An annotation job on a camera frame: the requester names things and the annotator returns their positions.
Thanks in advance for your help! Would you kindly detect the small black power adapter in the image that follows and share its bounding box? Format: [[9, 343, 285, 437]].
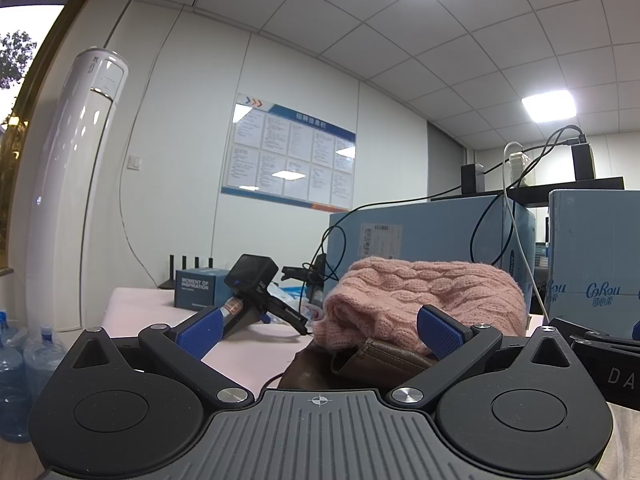
[[461, 162, 486, 196]]

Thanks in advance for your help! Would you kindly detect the white lumpy object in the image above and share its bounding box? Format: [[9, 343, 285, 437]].
[[506, 152, 537, 187]]

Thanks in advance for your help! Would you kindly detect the clear plastic bag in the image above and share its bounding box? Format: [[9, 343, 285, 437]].
[[272, 285, 326, 328]]

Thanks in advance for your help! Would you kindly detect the tall black power brick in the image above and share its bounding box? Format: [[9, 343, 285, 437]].
[[572, 142, 597, 182]]

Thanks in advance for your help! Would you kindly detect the blue water jug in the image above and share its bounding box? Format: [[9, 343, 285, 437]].
[[0, 310, 33, 443], [22, 325, 68, 406]]

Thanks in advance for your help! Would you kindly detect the wall notice board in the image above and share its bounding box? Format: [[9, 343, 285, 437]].
[[220, 92, 357, 212]]

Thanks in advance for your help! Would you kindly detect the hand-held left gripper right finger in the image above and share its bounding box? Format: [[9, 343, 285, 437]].
[[387, 305, 581, 409]]

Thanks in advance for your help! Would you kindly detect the black clip mount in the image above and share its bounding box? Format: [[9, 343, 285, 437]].
[[281, 253, 329, 306]]

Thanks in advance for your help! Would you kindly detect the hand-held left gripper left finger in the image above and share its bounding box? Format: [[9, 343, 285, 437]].
[[60, 306, 253, 411]]

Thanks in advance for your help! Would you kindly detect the pink knitted sweater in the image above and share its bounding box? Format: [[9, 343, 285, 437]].
[[311, 256, 527, 358]]

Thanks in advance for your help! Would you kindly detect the black wifi router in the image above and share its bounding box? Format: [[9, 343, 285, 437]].
[[158, 254, 217, 291]]

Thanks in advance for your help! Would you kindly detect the white charging cable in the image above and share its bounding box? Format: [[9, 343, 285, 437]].
[[501, 141, 551, 321]]

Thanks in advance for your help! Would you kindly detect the black handheld camera device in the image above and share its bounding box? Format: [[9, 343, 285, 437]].
[[220, 253, 309, 339]]

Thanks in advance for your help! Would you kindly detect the black shelf board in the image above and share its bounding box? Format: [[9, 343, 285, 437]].
[[431, 176, 626, 208]]

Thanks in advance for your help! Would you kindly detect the small blue box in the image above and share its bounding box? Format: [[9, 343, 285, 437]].
[[174, 267, 231, 309]]

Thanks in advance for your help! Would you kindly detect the white standing air conditioner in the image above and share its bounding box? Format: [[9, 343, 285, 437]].
[[25, 47, 131, 333]]

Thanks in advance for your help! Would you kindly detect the window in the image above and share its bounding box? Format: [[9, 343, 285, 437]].
[[0, 5, 66, 271]]

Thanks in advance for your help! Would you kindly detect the ceiling light panel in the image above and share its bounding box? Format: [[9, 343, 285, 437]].
[[521, 89, 577, 122]]

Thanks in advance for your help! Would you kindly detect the brown leather bag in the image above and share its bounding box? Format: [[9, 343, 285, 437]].
[[277, 337, 436, 392]]

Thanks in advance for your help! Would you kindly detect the black power cable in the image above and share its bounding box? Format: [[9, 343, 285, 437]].
[[469, 125, 588, 267], [300, 185, 466, 286]]

